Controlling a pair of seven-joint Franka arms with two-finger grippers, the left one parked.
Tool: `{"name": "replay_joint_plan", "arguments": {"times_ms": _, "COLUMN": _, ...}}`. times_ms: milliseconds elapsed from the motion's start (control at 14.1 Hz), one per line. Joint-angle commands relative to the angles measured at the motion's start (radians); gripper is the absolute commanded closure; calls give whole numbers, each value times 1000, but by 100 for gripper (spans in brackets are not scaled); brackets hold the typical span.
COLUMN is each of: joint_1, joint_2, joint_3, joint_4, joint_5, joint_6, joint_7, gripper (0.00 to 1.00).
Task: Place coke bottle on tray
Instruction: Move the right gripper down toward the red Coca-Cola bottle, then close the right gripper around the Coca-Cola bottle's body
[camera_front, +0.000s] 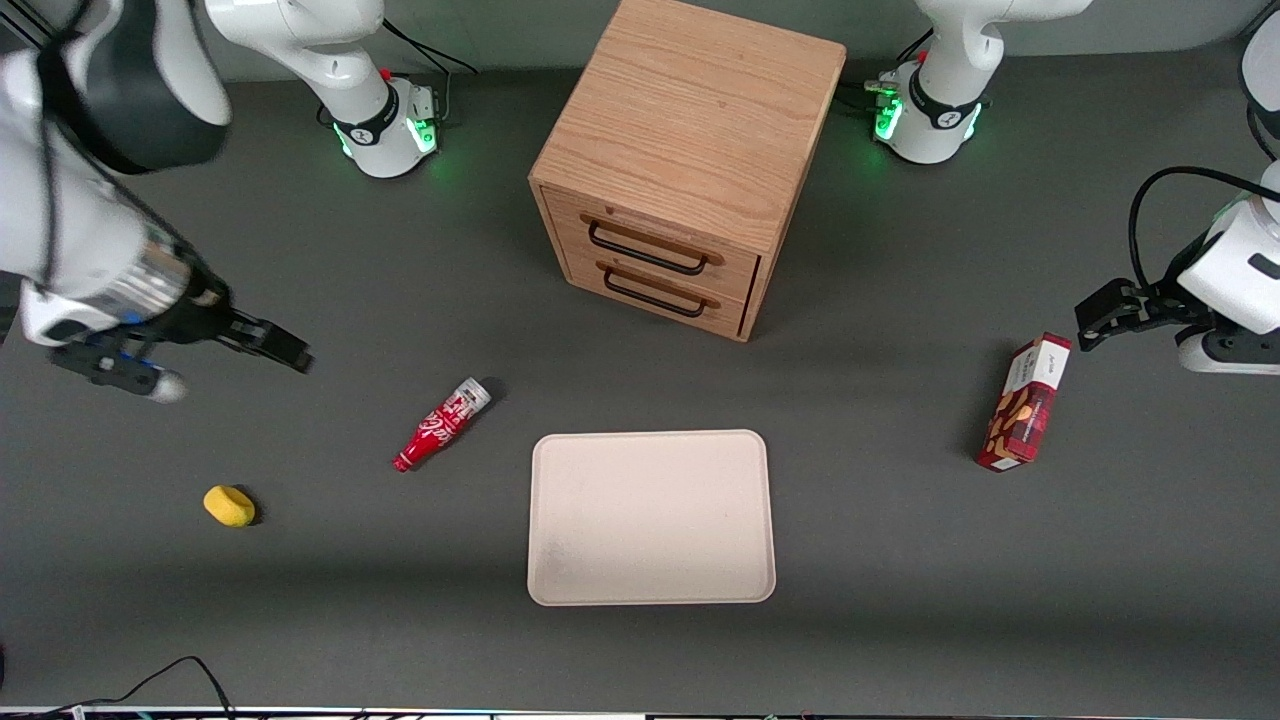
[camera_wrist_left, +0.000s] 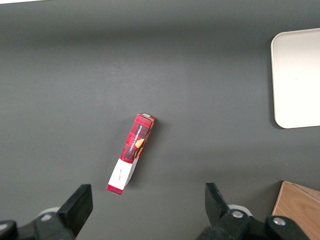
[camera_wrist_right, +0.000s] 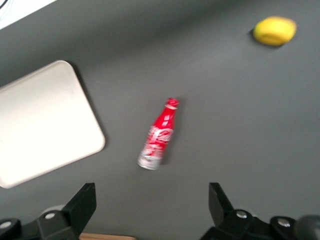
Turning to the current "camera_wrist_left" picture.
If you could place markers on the beige rectangular tray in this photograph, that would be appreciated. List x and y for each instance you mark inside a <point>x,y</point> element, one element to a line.
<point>297,80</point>

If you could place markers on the red tartan shortbread box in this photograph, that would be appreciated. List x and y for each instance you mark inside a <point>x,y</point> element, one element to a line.
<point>136,136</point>

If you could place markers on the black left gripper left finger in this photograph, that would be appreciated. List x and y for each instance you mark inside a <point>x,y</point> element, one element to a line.
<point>75,210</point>

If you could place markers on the wooden drawer cabinet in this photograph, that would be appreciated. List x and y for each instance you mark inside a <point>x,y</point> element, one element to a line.
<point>300,207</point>

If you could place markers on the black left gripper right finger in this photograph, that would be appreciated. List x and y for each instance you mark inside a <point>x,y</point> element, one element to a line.
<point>217,207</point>

